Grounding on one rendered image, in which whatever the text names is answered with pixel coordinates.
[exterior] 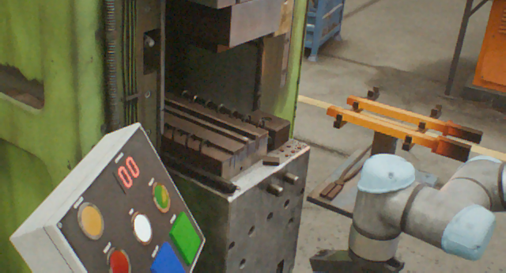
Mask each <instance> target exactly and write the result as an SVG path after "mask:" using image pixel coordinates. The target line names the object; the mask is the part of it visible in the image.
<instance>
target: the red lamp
mask: <svg viewBox="0 0 506 273"><path fill-rule="evenodd" d="M111 269H112V272H113V273H129V264H128V261H127V258H126V257H125V256H124V253H123V252H121V251H114V252H113V253H112V256H111Z"/></svg>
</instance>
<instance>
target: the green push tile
mask: <svg viewBox="0 0 506 273"><path fill-rule="evenodd" d="M169 236H170V238H171V239H172V241H173V243H174V244H175V246H176V247H177V249H178V251H179V253H180V255H181V257H183V259H184V261H185V262H186V264H187V266H189V265H191V263H192V261H193V259H194V256H195V253H196V252H197V249H198V246H199V245H200V242H201V241H200V239H199V237H198V235H197V233H196V232H195V230H194V228H193V226H192V224H191V222H190V220H189V218H188V217H187V215H186V213H185V212H184V211H181V212H180V213H179V215H178V217H177V218H176V220H175V223H174V225H173V227H172V229H171V230H170V232H169Z"/></svg>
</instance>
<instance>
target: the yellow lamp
mask: <svg viewBox="0 0 506 273"><path fill-rule="evenodd" d="M81 220H82V225H83V227H84V228H85V229H86V231H87V232H88V233H89V234H91V235H93V236H96V235H98V234H99V233H100V231H101V219H100V215H99V213H98V212H97V210H96V209H95V208H93V207H85V208H84V210H83V211H82V214H81Z"/></svg>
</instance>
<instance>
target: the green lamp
mask: <svg viewBox="0 0 506 273"><path fill-rule="evenodd" d="M155 197H156V200H157V203H158V204H159V206H160V207H161V208H163V209H165V208H167V206H168V196H167V193H166V191H165V189H164V188H163V187H162V186H161V185H157V186H156V188H155Z"/></svg>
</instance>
